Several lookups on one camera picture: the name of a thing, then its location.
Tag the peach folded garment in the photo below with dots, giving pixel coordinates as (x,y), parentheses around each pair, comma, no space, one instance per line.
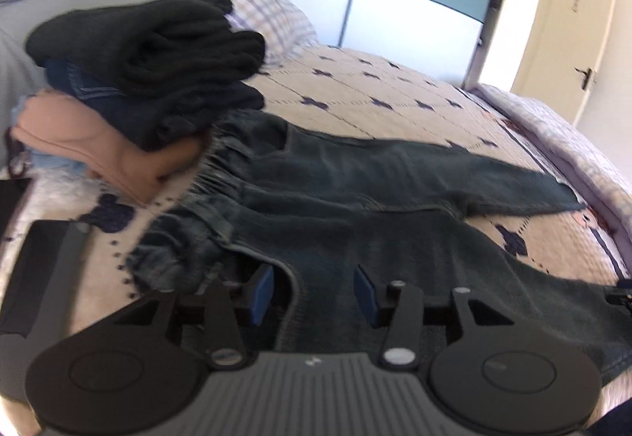
(98,149)

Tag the checked pillow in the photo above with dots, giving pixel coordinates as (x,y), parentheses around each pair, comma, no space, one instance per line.
(276,11)

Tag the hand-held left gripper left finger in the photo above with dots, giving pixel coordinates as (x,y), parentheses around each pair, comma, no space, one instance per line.
(261,292)

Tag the folded grey quilt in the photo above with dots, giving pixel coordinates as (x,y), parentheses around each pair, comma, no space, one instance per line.
(568,135)

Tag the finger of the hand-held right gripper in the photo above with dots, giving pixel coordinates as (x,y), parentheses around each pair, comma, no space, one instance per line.
(621,295)

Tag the dark washed jeans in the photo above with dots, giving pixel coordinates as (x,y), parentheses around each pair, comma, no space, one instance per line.
(395,228)

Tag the cream door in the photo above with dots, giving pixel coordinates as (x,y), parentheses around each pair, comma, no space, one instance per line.
(568,21)

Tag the dark blue folded jeans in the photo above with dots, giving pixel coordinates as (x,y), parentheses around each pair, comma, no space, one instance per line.
(148,122)

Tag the black tablet grey case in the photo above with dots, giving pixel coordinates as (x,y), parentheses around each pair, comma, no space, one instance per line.
(39,268)

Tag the black folded garment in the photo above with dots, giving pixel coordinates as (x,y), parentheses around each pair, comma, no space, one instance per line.
(148,36)

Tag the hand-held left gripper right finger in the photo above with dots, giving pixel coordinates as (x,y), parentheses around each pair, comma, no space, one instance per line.
(368,297)

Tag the beige printed blanket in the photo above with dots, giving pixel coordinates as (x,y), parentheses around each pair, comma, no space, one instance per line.
(395,90)

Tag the person's dark blue clothing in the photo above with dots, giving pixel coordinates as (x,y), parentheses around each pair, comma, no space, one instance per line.
(614,422)

